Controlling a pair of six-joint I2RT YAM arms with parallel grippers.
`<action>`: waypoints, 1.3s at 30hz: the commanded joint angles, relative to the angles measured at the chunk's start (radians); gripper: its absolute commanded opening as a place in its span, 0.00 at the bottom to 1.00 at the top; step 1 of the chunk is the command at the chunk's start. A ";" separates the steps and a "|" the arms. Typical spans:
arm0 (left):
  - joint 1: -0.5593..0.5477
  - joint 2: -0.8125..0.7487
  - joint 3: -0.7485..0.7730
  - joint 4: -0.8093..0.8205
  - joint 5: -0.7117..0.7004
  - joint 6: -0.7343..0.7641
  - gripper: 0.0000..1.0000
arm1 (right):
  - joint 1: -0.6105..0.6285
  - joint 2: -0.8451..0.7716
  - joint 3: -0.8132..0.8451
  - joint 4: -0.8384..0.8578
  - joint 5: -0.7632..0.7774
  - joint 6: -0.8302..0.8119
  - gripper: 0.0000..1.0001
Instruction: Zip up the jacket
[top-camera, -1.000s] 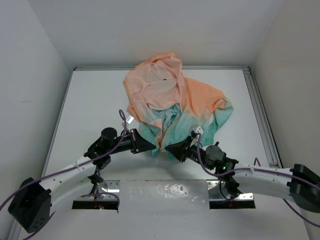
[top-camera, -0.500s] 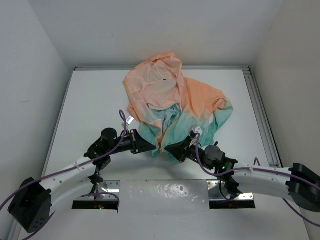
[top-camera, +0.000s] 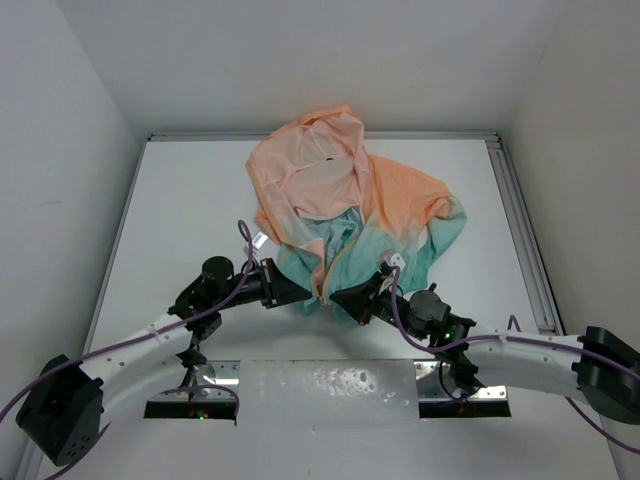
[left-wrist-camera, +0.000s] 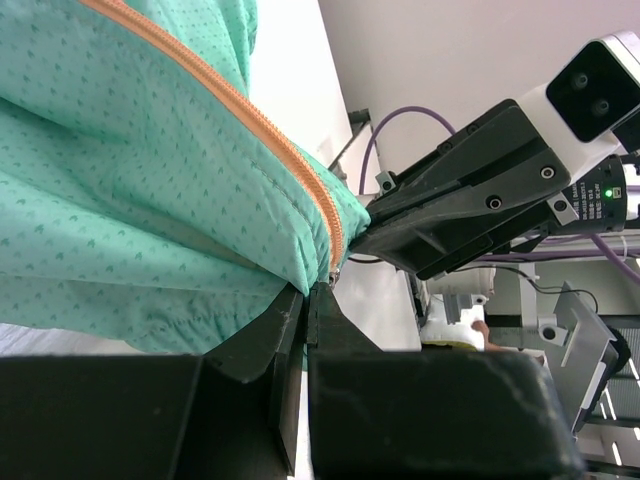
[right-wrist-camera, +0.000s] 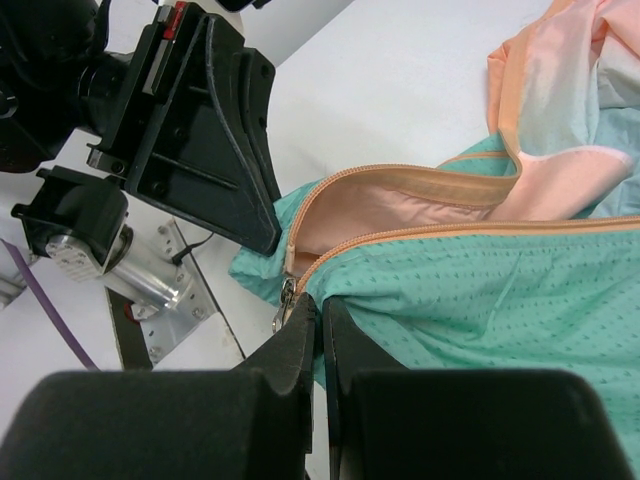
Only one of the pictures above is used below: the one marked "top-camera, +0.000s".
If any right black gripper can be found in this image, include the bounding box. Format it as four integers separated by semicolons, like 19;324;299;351
331;272;426;341

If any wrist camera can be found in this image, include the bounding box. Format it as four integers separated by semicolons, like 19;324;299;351
245;231;269;251
378;249;406;275

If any metal base plate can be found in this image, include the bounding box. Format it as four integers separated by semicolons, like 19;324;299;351
144;360;511;420

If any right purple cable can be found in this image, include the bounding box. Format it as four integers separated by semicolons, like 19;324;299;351
386;264;640;457

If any orange and teal jacket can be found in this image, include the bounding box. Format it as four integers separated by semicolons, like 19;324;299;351
246;105;467;322

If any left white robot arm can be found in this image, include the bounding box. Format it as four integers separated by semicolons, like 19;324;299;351
16;256;312;467

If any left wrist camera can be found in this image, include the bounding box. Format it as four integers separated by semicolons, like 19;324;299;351
245;231;269;251

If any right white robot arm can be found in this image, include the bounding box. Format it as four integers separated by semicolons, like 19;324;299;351
330;271;639;425

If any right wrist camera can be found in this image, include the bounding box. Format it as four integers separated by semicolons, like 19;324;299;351
378;249;406;275

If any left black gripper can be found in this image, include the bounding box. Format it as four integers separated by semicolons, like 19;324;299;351
214;256;310;309

